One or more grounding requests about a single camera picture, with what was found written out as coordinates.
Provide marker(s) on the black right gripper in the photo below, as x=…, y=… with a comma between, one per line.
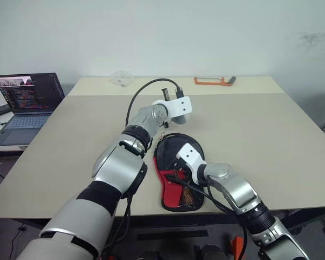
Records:
x=183, y=174

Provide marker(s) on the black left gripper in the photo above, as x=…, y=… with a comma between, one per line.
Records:
x=165, y=94

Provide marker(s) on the black red mesh pouch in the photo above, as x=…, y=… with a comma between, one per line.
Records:
x=168, y=151

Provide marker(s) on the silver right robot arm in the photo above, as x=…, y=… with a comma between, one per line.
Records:
x=238, y=187

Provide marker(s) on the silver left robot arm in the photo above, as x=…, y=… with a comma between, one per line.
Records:
x=116, y=168

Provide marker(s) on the clear plastic wrapper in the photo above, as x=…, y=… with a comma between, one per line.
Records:
x=121, y=78

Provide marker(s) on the dark rounded shape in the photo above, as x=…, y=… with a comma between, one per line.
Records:
x=214, y=253

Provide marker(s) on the red object under table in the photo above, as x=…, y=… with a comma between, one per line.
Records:
x=237, y=243

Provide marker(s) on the orange-red object under table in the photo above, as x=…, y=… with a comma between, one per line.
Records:
x=111, y=257

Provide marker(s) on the open grey laptop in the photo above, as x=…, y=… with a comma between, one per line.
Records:
x=29, y=92

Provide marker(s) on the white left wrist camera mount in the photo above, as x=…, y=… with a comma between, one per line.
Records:
x=181, y=107

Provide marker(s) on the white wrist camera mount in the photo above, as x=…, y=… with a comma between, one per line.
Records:
x=191, y=155
x=181, y=107

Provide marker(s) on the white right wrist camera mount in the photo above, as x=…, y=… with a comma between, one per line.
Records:
x=191, y=155

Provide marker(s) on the orange hacksaw frame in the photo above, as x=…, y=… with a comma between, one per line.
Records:
x=208, y=82

